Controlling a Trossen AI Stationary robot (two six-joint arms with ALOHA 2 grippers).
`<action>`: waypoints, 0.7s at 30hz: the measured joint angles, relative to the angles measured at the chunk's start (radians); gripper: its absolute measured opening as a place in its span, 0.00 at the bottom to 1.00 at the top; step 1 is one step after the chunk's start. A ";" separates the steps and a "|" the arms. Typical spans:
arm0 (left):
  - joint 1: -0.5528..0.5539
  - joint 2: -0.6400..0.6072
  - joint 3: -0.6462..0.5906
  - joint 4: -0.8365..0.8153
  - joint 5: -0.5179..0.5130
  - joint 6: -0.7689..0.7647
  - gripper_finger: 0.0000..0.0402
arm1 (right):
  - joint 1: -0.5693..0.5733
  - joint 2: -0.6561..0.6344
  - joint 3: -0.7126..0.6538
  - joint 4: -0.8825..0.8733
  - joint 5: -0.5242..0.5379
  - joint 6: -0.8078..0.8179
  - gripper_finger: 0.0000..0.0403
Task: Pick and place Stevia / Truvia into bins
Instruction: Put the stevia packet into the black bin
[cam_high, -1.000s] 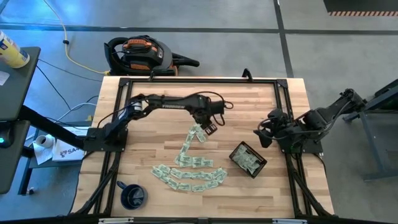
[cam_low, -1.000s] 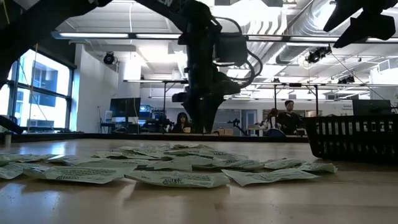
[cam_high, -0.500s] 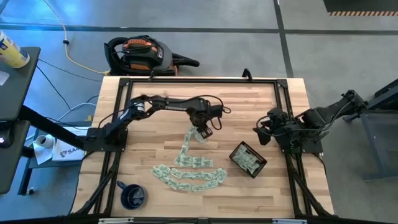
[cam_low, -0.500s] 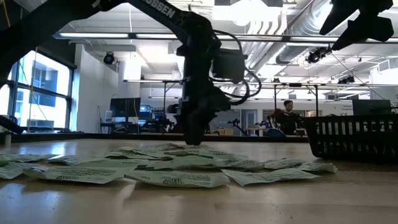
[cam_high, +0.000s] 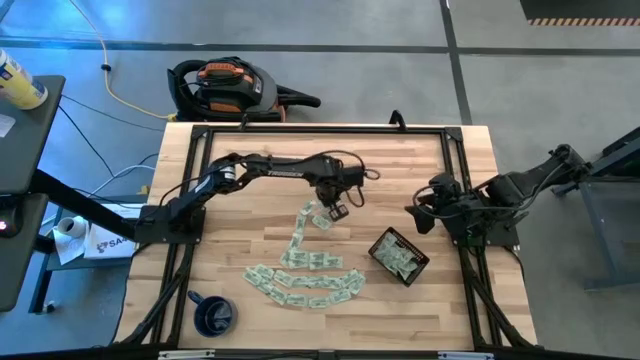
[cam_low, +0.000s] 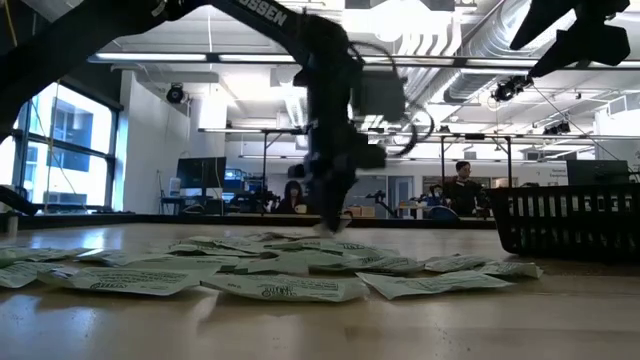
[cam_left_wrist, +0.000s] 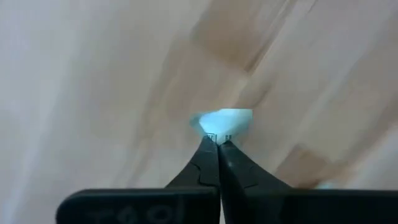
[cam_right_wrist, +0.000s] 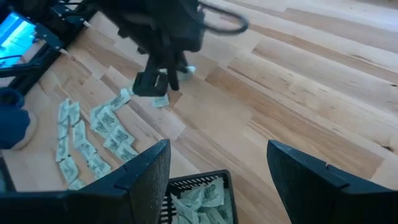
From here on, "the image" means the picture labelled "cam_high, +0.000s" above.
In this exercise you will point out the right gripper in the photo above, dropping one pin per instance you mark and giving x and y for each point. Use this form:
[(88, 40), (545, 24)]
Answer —
[(445, 197)]

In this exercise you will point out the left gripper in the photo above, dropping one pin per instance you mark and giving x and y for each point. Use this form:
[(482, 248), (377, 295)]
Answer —
[(334, 194)]

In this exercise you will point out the black plastic mesh basket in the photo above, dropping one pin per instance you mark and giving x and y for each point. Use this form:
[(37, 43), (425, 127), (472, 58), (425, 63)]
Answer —
[(411, 245)]

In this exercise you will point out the green Stevia sweetener packet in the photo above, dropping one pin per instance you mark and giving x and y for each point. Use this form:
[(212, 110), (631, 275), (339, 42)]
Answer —
[(350, 276), (297, 300), (332, 261), (332, 283), (318, 302), (307, 206), (357, 286), (340, 296), (406, 269), (321, 222), (264, 287), (296, 240), (384, 250), (265, 272), (251, 276), (278, 295), (317, 282), (286, 257), (397, 256), (317, 257), (301, 221)]

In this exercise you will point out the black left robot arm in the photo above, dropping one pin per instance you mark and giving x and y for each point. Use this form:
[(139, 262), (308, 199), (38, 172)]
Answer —
[(285, 172)]

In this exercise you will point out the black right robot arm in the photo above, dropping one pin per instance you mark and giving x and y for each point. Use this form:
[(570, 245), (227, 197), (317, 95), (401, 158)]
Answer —
[(525, 180)]

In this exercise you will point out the right white sugar packet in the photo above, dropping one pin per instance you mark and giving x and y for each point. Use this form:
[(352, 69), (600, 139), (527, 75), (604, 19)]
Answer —
[(298, 255)]

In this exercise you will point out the center white sugar packet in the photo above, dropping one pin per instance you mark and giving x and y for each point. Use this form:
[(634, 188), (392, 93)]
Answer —
[(300, 282)]

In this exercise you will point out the top-left white sugar packet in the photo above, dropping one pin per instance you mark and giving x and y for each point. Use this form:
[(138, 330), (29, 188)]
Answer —
[(283, 278)]

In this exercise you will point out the orange black shop vacuum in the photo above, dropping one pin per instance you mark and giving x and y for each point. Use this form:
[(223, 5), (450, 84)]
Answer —
[(235, 90)]

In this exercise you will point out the dark blue mug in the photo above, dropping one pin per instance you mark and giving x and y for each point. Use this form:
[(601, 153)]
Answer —
[(215, 317)]

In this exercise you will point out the grey metal table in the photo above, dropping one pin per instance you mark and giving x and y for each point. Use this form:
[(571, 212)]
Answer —
[(615, 280)]

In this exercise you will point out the white printed box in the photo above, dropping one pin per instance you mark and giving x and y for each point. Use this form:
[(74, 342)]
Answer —
[(107, 245)]

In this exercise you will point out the black mat with hazard stripe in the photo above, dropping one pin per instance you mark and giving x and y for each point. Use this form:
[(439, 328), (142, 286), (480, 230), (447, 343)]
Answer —
[(580, 7)]

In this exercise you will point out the black stand beam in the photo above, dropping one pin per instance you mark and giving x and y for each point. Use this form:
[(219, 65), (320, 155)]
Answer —
[(75, 200)]

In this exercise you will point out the white paper towel roll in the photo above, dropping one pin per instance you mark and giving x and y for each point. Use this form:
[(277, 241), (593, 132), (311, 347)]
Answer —
[(71, 226)]

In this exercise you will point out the black side desk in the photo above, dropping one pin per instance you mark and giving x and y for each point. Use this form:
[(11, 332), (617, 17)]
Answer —
[(30, 140)]

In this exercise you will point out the black device with red light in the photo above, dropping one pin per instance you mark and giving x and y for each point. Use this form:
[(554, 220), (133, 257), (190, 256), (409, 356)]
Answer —
[(6, 224)]

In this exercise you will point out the yellow wipes canister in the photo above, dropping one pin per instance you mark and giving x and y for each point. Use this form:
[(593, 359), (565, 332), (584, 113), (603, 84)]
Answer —
[(20, 85)]

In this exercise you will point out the white paper sheet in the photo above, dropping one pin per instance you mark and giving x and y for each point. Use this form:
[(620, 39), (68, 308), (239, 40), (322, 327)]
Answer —
[(4, 125)]

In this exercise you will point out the black aluminium table frame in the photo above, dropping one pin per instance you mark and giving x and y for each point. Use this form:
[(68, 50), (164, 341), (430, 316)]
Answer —
[(325, 130)]

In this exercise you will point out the black frame clamp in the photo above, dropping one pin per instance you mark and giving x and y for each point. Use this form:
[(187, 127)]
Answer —
[(244, 122), (397, 120)]

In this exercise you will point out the silver metal bracket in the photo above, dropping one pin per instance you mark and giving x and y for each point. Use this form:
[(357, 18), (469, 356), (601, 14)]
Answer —
[(465, 355), (186, 354)]

